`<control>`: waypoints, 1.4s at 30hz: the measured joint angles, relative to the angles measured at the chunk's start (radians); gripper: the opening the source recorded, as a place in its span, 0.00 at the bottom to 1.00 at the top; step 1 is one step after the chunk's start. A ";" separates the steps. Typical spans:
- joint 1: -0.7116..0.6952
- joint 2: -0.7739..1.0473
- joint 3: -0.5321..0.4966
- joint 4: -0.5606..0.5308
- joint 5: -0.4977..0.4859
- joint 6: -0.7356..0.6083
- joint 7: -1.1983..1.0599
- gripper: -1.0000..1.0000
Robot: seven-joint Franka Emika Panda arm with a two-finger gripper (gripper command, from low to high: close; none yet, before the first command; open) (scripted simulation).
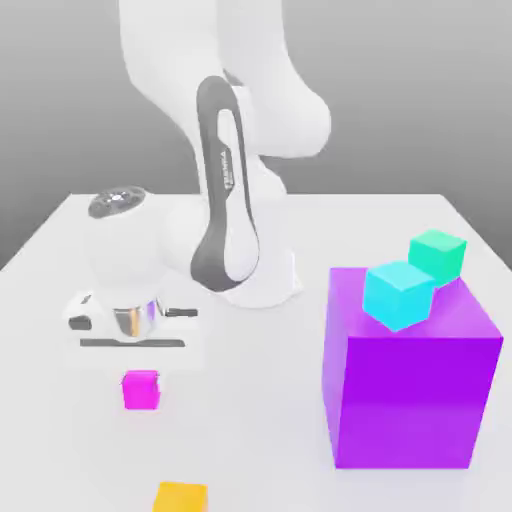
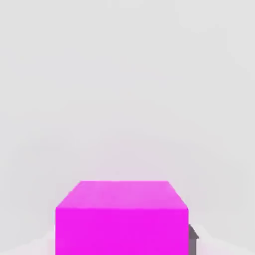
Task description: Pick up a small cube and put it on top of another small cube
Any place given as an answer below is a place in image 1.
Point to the small orange cube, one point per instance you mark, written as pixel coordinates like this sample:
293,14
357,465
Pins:
180,498

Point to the small cyan cube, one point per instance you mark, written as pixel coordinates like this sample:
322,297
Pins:
396,296

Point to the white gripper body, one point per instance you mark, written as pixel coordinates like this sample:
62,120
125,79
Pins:
132,352

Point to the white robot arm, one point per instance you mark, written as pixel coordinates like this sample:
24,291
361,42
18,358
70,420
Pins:
168,60

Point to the large purple box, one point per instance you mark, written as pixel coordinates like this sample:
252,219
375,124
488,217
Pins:
412,400

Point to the small green cube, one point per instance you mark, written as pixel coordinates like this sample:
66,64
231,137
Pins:
438,252

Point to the small magenta cube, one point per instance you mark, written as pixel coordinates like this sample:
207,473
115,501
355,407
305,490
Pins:
140,392

